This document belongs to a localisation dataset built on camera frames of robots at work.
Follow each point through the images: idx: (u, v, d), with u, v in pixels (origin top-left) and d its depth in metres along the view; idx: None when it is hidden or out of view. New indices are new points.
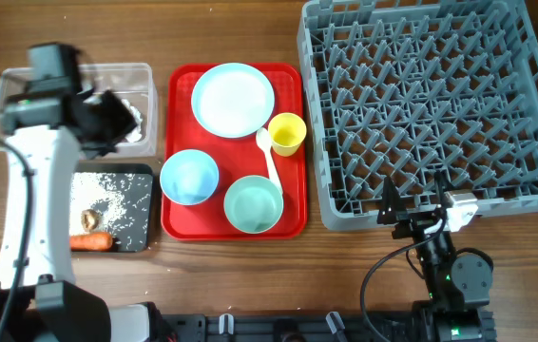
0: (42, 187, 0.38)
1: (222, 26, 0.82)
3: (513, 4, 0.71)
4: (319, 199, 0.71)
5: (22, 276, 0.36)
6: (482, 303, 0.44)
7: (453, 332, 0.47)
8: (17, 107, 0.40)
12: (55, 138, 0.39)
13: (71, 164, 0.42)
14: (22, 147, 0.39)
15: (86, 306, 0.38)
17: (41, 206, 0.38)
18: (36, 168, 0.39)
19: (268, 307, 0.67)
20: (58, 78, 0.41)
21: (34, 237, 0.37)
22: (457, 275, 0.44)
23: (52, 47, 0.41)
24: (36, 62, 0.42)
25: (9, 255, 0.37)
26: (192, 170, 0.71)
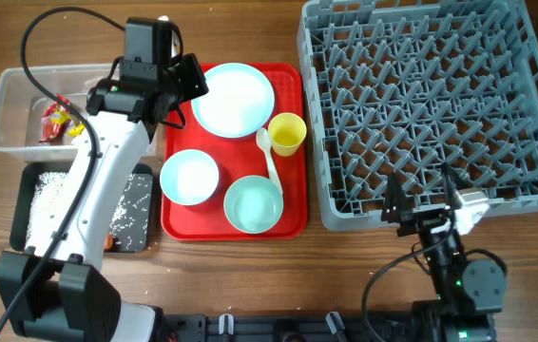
0: (103, 171, 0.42)
1: (223, 27, 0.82)
3: (513, 4, 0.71)
4: (319, 199, 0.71)
5: (56, 249, 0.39)
6: (493, 311, 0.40)
7: (461, 335, 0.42)
8: (107, 92, 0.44)
12: (130, 130, 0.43)
13: (131, 161, 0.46)
14: (95, 128, 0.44)
15: (102, 298, 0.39)
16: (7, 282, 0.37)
17: (99, 188, 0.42)
18: (104, 152, 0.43)
19: (268, 307, 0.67)
20: (148, 65, 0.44)
21: (79, 217, 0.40)
22: (469, 281, 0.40)
23: (147, 29, 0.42)
24: (131, 41, 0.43)
25: (51, 225, 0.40)
26: (195, 170, 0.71)
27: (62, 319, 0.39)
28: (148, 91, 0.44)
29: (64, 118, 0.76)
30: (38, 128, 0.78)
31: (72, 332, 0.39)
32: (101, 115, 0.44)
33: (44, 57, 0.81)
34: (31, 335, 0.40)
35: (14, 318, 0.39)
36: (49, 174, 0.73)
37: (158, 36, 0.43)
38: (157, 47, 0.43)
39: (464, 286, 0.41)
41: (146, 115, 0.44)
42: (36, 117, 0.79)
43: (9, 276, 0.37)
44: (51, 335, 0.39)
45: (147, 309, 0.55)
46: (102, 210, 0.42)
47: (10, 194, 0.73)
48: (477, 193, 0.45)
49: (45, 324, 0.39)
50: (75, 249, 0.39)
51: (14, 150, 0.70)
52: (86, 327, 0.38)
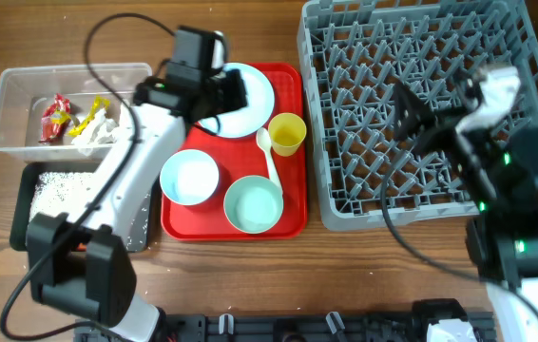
0: (141, 157, 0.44)
1: (223, 27, 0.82)
3: (513, 4, 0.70)
4: (319, 199, 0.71)
5: (88, 219, 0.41)
6: None
7: (519, 247, 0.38)
8: (152, 89, 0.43)
12: (170, 123, 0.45)
13: (165, 153, 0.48)
14: (140, 115, 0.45)
15: (123, 275, 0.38)
16: (35, 243, 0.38)
17: (134, 171, 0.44)
18: (144, 139, 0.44)
19: (268, 307, 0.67)
20: (191, 70, 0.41)
21: (113, 192, 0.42)
22: (521, 155, 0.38)
23: (196, 38, 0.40)
24: (179, 45, 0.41)
25: (86, 197, 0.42)
26: (195, 168, 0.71)
27: (79, 289, 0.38)
28: (191, 97, 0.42)
29: (64, 118, 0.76)
30: (38, 128, 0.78)
31: (86, 303, 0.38)
32: (145, 107, 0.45)
33: (44, 56, 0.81)
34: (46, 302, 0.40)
35: (35, 281, 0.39)
36: (49, 174, 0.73)
37: (206, 46, 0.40)
38: (202, 56, 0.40)
39: (522, 161, 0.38)
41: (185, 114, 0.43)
42: (36, 117, 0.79)
43: (40, 237, 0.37)
44: (66, 306, 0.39)
45: (154, 311, 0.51)
46: (135, 189, 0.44)
47: (10, 194, 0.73)
48: (494, 81, 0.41)
49: (61, 292, 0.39)
50: (106, 221, 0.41)
51: (15, 150, 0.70)
52: (104, 298, 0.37)
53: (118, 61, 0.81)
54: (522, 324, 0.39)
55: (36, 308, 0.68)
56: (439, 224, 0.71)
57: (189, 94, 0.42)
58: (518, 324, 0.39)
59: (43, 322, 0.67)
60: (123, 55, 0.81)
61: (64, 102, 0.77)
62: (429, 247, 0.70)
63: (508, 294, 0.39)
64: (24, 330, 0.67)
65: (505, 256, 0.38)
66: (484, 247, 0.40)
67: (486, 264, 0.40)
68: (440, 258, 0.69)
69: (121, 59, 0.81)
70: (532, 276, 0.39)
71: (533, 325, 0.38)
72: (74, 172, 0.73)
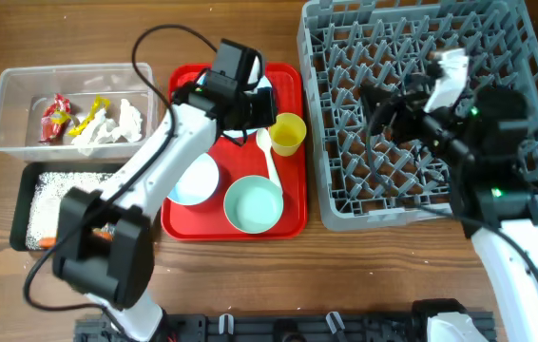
0: (175, 151, 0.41)
1: (223, 27, 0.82)
3: (513, 4, 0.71)
4: (319, 199, 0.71)
5: (121, 199, 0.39)
6: (522, 131, 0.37)
7: (494, 193, 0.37)
8: (191, 93, 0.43)
12: (204, 123, 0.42)
13: (195, 153, 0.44)
14: (178, 112, 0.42)
15: (144, 256, 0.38)
16: (68, 215, 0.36)
17: (166, 162, 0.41)
18: (180, 134, 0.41)
19: (268, 307, 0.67)
20: (229, 81, 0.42)
21: (146, 178, 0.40)
22: (485, 104, 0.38)
23: (238, 51, 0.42)
24: (221, 57, 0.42)
25: (120, 180, 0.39)
26: (196, 168, 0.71)
27: (100, 267, 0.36)
28: (225, 105, 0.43)
29: (64, 118, 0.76)
30: (38, 128, 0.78)
31: (104, 281, 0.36)
32: (183, 106, 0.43)
33: (44, 56, 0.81)
34: (65, 278, 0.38)
35: (59, 254, 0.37)
36: (49, 174, 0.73)
37: (247, 61, 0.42)
38: (241, 70, 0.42)
39: (486, 110, 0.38)
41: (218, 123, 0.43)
42: (36, 117, 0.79)
43: (71, 211, 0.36)
44: (82, 282, 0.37)
45: (158, 309, 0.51)
46: (168, 178, 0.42)
47: (10, 194, 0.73)
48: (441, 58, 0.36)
49: (81, 268, 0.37)
50: (139, 203, 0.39)
51: (15, 150, 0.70)
52: (124, 276, 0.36)
53: (118, 61, 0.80)
54: (507, 263, 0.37)
55: (36, 308, 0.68)
56: (439, 224, 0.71)
57: (224, 101, 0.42)
58: (502, 264, 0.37)
59: (43, 322, 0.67)
60: (123, 55, 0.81)
61: (64, 102, 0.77)
62: (429, 247, 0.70)
63: (489, 237, 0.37)
64: (24, 329, 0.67)
65: (483, 204, 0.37)
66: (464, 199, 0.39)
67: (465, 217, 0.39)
68: (440, 258, 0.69)
69: (121, 59, 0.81)
70: (512, 218, 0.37)
71: (519, 262, 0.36)
72: (74, 172, 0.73)
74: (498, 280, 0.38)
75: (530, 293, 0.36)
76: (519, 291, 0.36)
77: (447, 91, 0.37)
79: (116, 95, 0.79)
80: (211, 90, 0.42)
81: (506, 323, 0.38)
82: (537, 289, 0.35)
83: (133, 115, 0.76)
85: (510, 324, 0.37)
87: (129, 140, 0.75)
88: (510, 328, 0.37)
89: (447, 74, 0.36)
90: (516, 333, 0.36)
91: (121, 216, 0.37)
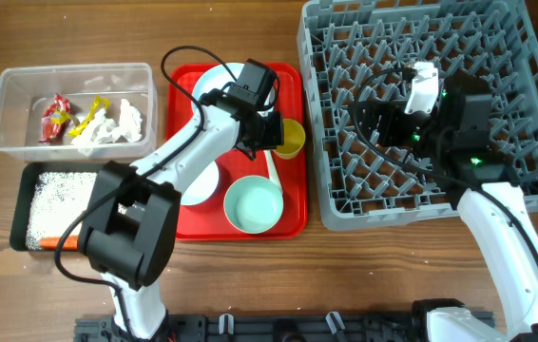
0: (204, 141, 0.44)
1: (223, 27, 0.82)
3: (513, 4, 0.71)
4: (319, 199, 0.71)
5: (155, 175, 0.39)
6: (487, 104, 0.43)
7: (473, 161, 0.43)
8: (219, 99, 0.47)
12: (230, 123, 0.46)
13: (217, 152, 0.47)
14: (206, 112, 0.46)
15: (170, 233, 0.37)
16: (104, 182, 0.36)
17: (196, 149, 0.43)
18: (208, 129, 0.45)
19: (268, 307, 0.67)
20: (251, 94, 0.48)
21: (178, 161, 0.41)
22: (452, 84, 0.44)
23: (261, 69, 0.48)
24: (247, 73, 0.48)
25: (153, 159, 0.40)
26: None
27: (126, 240, 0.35)
28: (246, 114, 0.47)
29: (63, 118, 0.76)
30: (38, 128, 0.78)
31: (129, 253, 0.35)
32: (211, 108, 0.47)
33: (45, 56, 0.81)
34: (88, 250, 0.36)
35: (86, 222, 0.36)
36: (49, 174, 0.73)
37: (269, 78, 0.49)
38: (262, 86, 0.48)
39: (453, 89, 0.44)
41: (237, 131, 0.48)
42: (36, 117, 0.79)
43: (107, 180, 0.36)
44: (105, 256, 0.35)
45: (163, 309, 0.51)
46: (194, 167, 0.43)
47: (10, 194, 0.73)
48: (415, 67, 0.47)
49: (106, 240, 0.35)
50: (171, 181, 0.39)
51: (14, 149, 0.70)
52: (150, 248, 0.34)
53: (118, 62, 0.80)
54: (489, 217, 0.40)
55: (35, 308, 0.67)
56: (439, 224, 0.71)
57: (244, 109, 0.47)
58: (484, 218, 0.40)
59: (42, 322, 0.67)
60: (123, 55, 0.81)
61: (64, 101, 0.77)
62: (429, 247, 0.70)
63: (473, 198, 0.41)
64: (24, 330, 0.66)
65: (463, 169, 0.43)
66: (447, 167, 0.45)
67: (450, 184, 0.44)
68: (440, 258, 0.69)
69: (121, 59, 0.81)
70: (492, 179, 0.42)
71: (502, 216, 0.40)
72: (74, 172, 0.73)
74: (484, 237, 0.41)
75: (513, 242, 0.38)
76: (502, 240, 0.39)
77: (421, 91, 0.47)
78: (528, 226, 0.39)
79: (116, 95, 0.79)
80: (235, 100, 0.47)
81: (494, 277, 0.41)
82: (518, 237, 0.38)
83: (133, 115, 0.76)
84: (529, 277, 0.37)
85: (498, 275, 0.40)
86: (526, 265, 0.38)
87: (129, 140, 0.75)
88: (498, 281, 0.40)
89: (420, 77, 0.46)
90: (505, 284, 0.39)
91: (154, 190, 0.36)
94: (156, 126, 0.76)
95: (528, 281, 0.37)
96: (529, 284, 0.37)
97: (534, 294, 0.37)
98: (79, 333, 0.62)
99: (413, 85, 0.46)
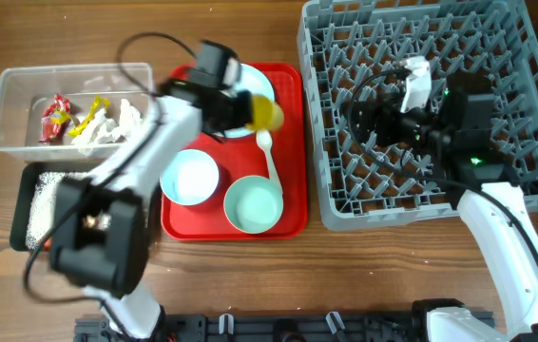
0: (163, 135, 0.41)
1: (223, 27, 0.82)
3: (513, 4, 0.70)
4: (318, 199, 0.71)
5: (113, 182, 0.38)
6: (489, 103, 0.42)
7: (473, 161, 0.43)
8: (175, 86, 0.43)
12: (187, 112, 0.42)
13: (181, 145, 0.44)
14: (162, 104, 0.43)
15: (141, 238, 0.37)
16: (61, 198, 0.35)
17: (155, 148, 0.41)
18: (166, 122, 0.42)
19: (268, 307, 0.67)
20: (209, 76, 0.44)
21: (137, 162, 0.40)
22: (454, 82, 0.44)
23: (217, 48, 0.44)
24: (202, 54, 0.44)
25: (111, 165, 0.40)
26: (195, 168, 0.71)
27: (96, 253, 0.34)
28: (207, 100, 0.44)
29: (64, 118, 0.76)
30: (38, 128, 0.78)
31: (102, 264, 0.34)
32: (166, 98, 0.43)
33: (45, 57, 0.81)
34: (59, 271, 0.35)
35: (51, 244, 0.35)
36: (49, 174, 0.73)
37: (225, 56, 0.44)
38: (221, 66, 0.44)
39: (456, 87, 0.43)
41: (199, 118, 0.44)
42: (36, 117, 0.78)
43: (66, 195, 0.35)
44: (78, 273, 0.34)
45: (157, 305, 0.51)
46: (158, 164, 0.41)
47: (10, 194, 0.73)
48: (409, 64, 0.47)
49: (76, 256, 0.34)
50: (130, 185, 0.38)
51: (15, 149, 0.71)
52: (122, 256, 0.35)
53: (119, 62, 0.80)
54: (489, 217, 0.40)
55: (36, 308, 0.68)
56: (439, 224, 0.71)
57: (205, 94, 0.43)
58: (485, 218, 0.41)
59: (42, 322, 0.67)
60: (123, 55, 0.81)
61: (64, 101, 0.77)
62: (429, 247, 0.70)
63: (474, 199, 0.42)
64: (24, 329, 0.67)
65: (462, 171, 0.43)
66: (447, 170, 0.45)
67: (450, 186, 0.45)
68: (440, 258, 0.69)
69: (122, 59, 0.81)
70: (492, 180, 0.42)
71: (502, 216, 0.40)
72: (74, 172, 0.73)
74: (485, 236, 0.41)
75: (513, 242, 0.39)
76: (503, 240, 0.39)
77: (416, 88, 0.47)
78: (529, 225, 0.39)
79: (116, 95, 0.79)
80: (192, 85, 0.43)
81: (494, 276, 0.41)
82: (518, 237, 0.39)
83: (133, 115, 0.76)
84: (529, 278, 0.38)
85: (499, 275, 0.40)
86: (526, 265, 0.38)
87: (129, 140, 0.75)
88: (498, 280, 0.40)
89: (413, 75, 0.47)
90: (504, 283, 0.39)
91: (114, 198, 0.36)
94: None
95: (528, 281, 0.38)
96: (529, 284, 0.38)
97: (533, 293, 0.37)
98: (79, 332, 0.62)
99: (409, 83, 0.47)
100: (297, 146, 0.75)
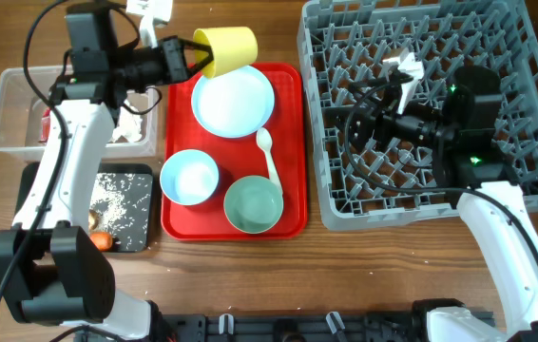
0: (78, 149, 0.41)
1: (223, 27, 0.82)
3: (513, 4, 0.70)
4: (319, 199, 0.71)
5: (43, 220, 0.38)
6: (496, 104, 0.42)
7: (472, 161, 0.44)
8: (67, 85, 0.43)
12: (93, 110, 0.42)
13: (102, 141, 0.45)
14: (62, 111, 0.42)
15: (94, 259, 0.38)
16: None
17: (74, 165, 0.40)
18: (73, 133, 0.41)
19: (268, 307, 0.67)
20: (97, 52, 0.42)
21: (60, 188, 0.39)
22: (462, 80, 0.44)
23: (85, 18, 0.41)
24: (75, 31, 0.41)
25: (33, 202, 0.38)
26: (195, 168, 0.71)
27: (58, 292, 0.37)
28: (107, 78, 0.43)
29: None
30: (38, 128, 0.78)
31: (69, 301, 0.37)
32: (65, 104, 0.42)
33: (44, 56, 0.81)
34: (32, 319, 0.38)
35: (11, 300, 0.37)
36: None
37: (100, 21, 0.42)
38: (101, 34, 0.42)
39: (463, 85, 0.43)
41: (107, 98, 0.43)
42: (36, 117, 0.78)
43: (1, 255, 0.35)
44: (48, 315, 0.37)
45: (147, 303, 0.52)
46: (83, 178, 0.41)
47: (9, 194, 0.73)
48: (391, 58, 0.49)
49: (41, 302, 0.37)
50: (63, 217, 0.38)
51: (14, 149, 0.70)
52: (83, 290, 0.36)
53: None
54: (488, 215, 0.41)
55: None
56: (439, 225, 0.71)
57: (104, 76, 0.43)
58: (484, 217, 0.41)
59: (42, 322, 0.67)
60: None
61: None
62: (429, 247, 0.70)
63: (476, 200, 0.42)
64: (24, 330, 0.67)
65: (462, 170, 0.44)
66: (447, 167, 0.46)
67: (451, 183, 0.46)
68: (440, 258, 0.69)
69: None
70: (493, 178, 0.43)
71: (501, 215, 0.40)
72: None
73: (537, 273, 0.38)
74: (485, 236, 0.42)
75: (512, 239, 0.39)
76: (502, 238, 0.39)
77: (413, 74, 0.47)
78: (528, 223, 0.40)
79: None
80: (86, 71, 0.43)
81: (495, 276, 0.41)
82: (517, 236, 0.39)
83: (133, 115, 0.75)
84: (529, 276, 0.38)
85: (499, 275, 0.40)
86: (526, 263, 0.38)
87: (129, 140, 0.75)
88: (498, 279, 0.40)
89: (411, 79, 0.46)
90: (505, 283, 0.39)
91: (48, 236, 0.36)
94: (156, 127, 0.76)
95: (527, 279, 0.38)
96: (528, 282, 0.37)
97: (533, 291, 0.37)
98: (79, 332, 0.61)
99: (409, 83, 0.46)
100: (297, 146, 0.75)
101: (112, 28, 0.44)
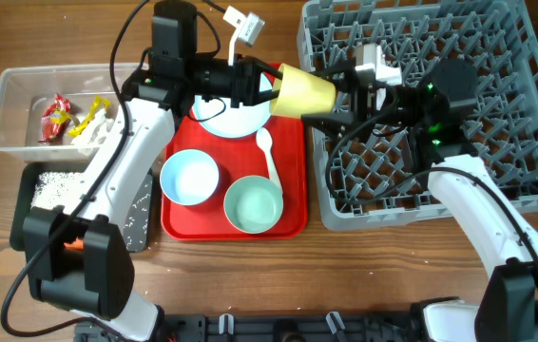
0: (130, 148, 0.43)
1: (223, 26, 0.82)
3: (513, 4, 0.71)
4: (318, 199, 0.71)
5: (84, 210, 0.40)
6: (468, 107, 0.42)
7: (433, 143, 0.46)
8: (141, 84, 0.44)
12: (160, 115, 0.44)
13: (157, 145, 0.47)
14: (131, 108, 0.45)
15: (121, 261, 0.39)
16: (33, 236, 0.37)
17: (126, 164, 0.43)
18: (135, 132, 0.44)
19: (267, 307, 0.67)
20: (176, 58, 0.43)
21: (108, 182, 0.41)
22: (440, 82, 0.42)
23: (172, 24, 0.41)
24: (160, 36, 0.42)
25: (81, 189, 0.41)
26: (196, 168, 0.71)
27: (77, 282, 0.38)
28: (180, 85, 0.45)
29: (63, 118, 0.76)
30: (38, 128, 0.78)
31: (84, 294, 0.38)
32: (135, 102, 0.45)
33: (44, 57, 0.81)
34: (46, 299, 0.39)
35: (33, 276, 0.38)
36: (49, 174, 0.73)
37: (185, 28, 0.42)
38: (182, 43, 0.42)
39: (439, 87, 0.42)
41: (177, 103, 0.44)
42: (36, 116, 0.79)
43: (37, 232, 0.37)
44: (61, 300, 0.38)
45: (153, 307, 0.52)
46: (128, 180, 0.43)
47: (10, 194, 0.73)
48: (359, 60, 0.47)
49: (58, 288, 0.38)
50: (103, 212, 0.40)
51: (15, 149, 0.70)
52: (100, 287, 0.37)
53: (119, 61, 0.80)
54: (454, 182, 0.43)
55: (36, 309, 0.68)
56: (439, 224, 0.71)
57: (177, 82, 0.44)
58: (452, 184, 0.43)
59: (42, 322, 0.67)
60: (123, 55, 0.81)
61: (64, 101, 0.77)
62: (429, 247, 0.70)
63: (442, 175, 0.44)
64: (25, 330, 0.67)
65: (424, 151, 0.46)
66: (413, 155, 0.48)
67: (415, 169, 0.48)
68: (440, 258, 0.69)
69: (122, 59, 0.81)
70: (453, 156, 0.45)
71: (464, 179, 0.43)
72: (74, 172, 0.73)
73: (509, 221, 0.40)
74: (455, 203, 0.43)
75: (479, 199, 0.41)
76: (470, 199, 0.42)
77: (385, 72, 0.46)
78: (490, 184, 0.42)
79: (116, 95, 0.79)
80: (163, 75, 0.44)
81: (470, 238, 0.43)
82: (483, 194, 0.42)
83: None
84: (501, 224, 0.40)
85: (474, 235, 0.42)
86: (495, 217, 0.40)
87: None
88: (473, 237, 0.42)
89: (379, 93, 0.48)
90: (478, 237, 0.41)
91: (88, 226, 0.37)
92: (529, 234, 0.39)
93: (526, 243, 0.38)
94: None
95: (497, 226, 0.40)
96: (499, 228, 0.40)
97: (504, 236, 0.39)
98: (78, 332, 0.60)
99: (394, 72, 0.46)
100: (297, 146, 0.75)
101: (194, 33, 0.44)
